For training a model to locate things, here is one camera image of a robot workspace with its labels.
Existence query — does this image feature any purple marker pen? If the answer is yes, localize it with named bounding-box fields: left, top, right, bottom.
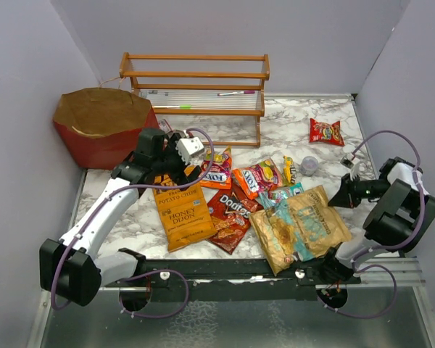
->
left=217, top=90, right=256, bottom=96

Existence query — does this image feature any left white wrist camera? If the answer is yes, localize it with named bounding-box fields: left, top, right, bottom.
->
left=176, top=137, right=204, bottom=164

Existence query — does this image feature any red Doritos bag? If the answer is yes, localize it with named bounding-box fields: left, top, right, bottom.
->
left=207, top=185, right=263, bottom=254

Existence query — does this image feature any wooden shelf rack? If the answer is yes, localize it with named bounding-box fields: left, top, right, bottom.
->
left=119, top=52, right=270, bottom=147

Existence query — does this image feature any Fox's fruits candy bag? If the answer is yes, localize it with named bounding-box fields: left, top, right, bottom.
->
left=232, top=158, right=283, bottom=199

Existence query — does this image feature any gold kettle chips bag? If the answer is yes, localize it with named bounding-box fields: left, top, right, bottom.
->
left=249, top=185, right=352, bottom=275

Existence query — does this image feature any teal Fox's mint candy bag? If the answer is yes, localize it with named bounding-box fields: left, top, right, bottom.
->
left=256, top=183, right=304, bottom=209

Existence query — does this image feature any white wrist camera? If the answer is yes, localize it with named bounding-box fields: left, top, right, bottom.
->
left=340, top=153, right=363, bottom=181
left=176, top=137, right=204, bottom=164

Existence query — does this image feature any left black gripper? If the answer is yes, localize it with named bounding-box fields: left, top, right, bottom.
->
left=153, top=134, right=202, bottom=190

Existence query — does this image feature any small grey cup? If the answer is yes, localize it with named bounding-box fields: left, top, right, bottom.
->
left=299, top=156, right=318, bottom=177

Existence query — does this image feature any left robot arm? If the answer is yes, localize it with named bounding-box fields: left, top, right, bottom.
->
left=39, top=128, right=204, bottom=310

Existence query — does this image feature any orange honey dijon chips bag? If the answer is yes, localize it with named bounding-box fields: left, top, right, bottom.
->
left=153, top=175, right=217, bottom=252

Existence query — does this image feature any yellow M&M's packet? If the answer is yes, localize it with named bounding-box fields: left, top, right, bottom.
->
left=283, top=156, right=297, bottom=186

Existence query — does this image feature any small red snack bag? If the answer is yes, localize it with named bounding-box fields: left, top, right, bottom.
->
left=309, top=118, right=344, bottom=146

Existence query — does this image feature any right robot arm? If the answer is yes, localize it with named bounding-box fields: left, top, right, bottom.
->
left=318, top=157, right=435, bottom=283

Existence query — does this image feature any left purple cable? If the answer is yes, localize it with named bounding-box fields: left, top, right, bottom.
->
left=49, top=127, right=215, bottom=320

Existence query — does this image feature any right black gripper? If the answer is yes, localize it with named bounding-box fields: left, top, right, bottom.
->
left=328, top=173, right=391, bottom=209

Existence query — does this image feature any orange Fox's candy bag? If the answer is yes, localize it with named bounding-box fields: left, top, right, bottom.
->
left=199, top=146, right=232, bottom=190

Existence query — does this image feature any red paper bag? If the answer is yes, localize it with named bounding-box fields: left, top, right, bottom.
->
left=52, top=87, right=159, bottom=170

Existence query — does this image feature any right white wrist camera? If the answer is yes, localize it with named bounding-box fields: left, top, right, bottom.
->
left=340, top=153, right=363, bottom=181

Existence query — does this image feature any small packet behind gripper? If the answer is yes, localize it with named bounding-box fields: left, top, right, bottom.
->
left=158, top=119, right=173, bottom=133

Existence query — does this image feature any green marker pen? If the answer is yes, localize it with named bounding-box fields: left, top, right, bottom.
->
left=153, top=104, right=191, bottom=109

